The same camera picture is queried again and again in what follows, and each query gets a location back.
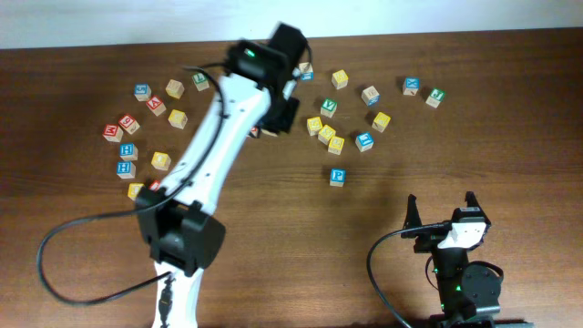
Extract blue P block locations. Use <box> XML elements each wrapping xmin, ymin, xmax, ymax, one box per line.
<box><xmin>330</xmin><ymin>168</ymin><xmax>346</xmax><ymax>187</ymax></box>

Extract yellow block cluster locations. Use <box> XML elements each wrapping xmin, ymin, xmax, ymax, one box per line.
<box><xmin>318</xmin><ymin>125</ymin><xmax>336</xmax><ymax>145</ymax></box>
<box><xmin>328</xmin><ymin>136</ymin><xmax>344</xmax><ymax>155</ymax></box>
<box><xmin>306</xmin><ymin>117</ymin><xmax>322</xmax><ymax>137</ymax></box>

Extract yellow block cluster lower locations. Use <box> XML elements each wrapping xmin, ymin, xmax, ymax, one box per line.
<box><xmin>328</xmin><ymin>136</ymin><xmax>344</xmax><ymax>155</ymax></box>

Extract blue H block upper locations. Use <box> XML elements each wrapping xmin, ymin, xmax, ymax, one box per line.
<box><xmin>119</xmin><ymin>143</ymin><xmax>138</xmax><ymax>161</ymax></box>

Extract blue-sided wooden block top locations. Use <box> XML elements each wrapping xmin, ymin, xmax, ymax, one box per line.
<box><xmin>298</xmin><ymin>62</ymin><xmax>313</xmax><ymax>81</ymax></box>

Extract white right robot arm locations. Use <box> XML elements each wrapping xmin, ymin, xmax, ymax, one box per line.
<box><xmin>403</xmin><ymin>191</ymin><xmax>534</xmax><ymax>328</ymax></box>

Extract green L block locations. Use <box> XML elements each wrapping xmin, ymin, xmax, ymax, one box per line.
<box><xmin>192</xmin><ymin>73</ymin><xmax>210</xmax><ymax>91</ymax></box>

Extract plain wooden block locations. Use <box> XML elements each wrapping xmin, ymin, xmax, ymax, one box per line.
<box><xmin>165</xmin><ymin>79</ymin><xmax>185</xmax><ymax>99</ymax></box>

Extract red 6 block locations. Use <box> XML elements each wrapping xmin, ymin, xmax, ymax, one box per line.
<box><xmin>118</xmin><ymin>114</ymin><xmax>140</xmax><ymax>135</ymax></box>

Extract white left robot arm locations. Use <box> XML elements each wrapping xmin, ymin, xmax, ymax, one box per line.
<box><xmin>136</xmin><ymin>24</ymin><xmax>310</xmax><ymax>327</ymax></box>

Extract red A block upper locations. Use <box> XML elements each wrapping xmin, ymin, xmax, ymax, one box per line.
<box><xmin>146</xmin><ymin>96</ymin><xmax>167</xmax><ymax>117</ymax></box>

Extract yellow block cluster middle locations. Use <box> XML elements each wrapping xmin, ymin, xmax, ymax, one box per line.
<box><xmin>318</xmin><ymin>125</ymin><xmax>336</xmax><ymax>145</ymax></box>

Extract yellow block top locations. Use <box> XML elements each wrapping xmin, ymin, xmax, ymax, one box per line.
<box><xmin>332</xmin><ymin>69</ymin><xmax>349</xmax><ymax>89</ymax></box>

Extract blue X block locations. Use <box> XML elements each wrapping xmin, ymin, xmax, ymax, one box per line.
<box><xmin>403</xmin><ymin>77</ymin><xmax>420</xmax><ymax>96</ymax></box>

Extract red I block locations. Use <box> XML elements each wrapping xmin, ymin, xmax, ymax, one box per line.
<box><xmin>148</xmin><ymin>180</ymin><xmax>160</xmax><ymax>191</ymax></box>

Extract blue D wooden block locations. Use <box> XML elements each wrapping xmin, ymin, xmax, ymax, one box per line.
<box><xmin>361</xmin><ymin>86</ymin><xmax>380</xmax><ymax>106</ymax></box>

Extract yellow block right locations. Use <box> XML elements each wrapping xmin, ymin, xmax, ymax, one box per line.
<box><xmin>372</xmin><ymin>112</ymin><xmax>391</xmax><ymax>132</ymax></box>

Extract green V block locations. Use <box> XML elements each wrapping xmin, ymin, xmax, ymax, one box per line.
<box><xmin>321</xmin><ymin>98</ymin><xmax>338</xmax><ymax>118</ymax></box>

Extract yellow o block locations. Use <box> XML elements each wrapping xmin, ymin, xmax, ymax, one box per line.
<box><xmin>127</xmin><ymin>183</ymin><xmax>144</xmax><ymax>200</ymax></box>
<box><xmin>150</xmin><ymin>151</ymin><xmax>171</xmax><ymax>171</ymax></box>

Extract red M block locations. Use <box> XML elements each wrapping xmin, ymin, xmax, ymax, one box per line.
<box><xmin>102</xmin><ymin>124</ymin><xmax>123</xmax><ymax>142</ymax></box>

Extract blue H block lower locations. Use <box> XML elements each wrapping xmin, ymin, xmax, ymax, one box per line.
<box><xmin>116</xmin><ymin>161</ymin><xmax>137</xmax><ymax>179</ymax></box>

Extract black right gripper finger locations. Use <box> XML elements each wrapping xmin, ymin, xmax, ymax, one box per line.
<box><xmin>463</xmin><ymin>191</ymin><xmax>483</xmax><ymax>213</ymax></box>
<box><xmin>403</xmin><ymin>194</ymin><xmax>423</xmax><ymax>238</ymax></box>

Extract blue h block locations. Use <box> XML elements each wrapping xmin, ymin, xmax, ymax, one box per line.
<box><xmin>119</xmin><ymin>143</ymin><xmax>138</xmax><ymax>161</ymax></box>
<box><xmin>116</xmin><ymin>161</ymin><xmax>137</xmax><ymax>179</ymax></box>

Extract yellow O block lower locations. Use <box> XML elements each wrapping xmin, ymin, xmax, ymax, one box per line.
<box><xmin>127</xmin><ymin>183</ymin><xmax>144</xmax><ymax>200</ymax></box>

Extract yellow O block upper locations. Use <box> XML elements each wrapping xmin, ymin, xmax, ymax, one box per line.
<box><xmin>150</xmin><ymin>151</ymin><xmax>171</xmax><ymax>171</ymax></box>

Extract yellow G block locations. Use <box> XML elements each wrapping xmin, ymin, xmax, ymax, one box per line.
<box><xmin>169</xmin><ymin>109</ymin><xmax>188</xmax><ymax>129</ymax></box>

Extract green J block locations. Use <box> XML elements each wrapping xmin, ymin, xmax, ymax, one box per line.
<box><xmin>425</xmin><ymin>88</ymin><xmax>446</xmax><ymax>108</ymax></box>

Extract blue I block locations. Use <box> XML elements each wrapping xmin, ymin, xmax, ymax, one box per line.
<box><xmin>355</xmin><ymin>132</ymin><xmax>374</xmax><ymax>152</ymax></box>

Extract yellow block cluster left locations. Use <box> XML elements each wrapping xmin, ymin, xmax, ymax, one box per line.
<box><xmin>306</xmin><ymin>117</ymin><xmax>322</xmax><ymax>137</ymax></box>

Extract blue S block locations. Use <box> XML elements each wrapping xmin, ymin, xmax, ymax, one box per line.
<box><xmin>134</xmin><ymin>84</ymin><xmax>152</xmax><ymax>102</ymax></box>

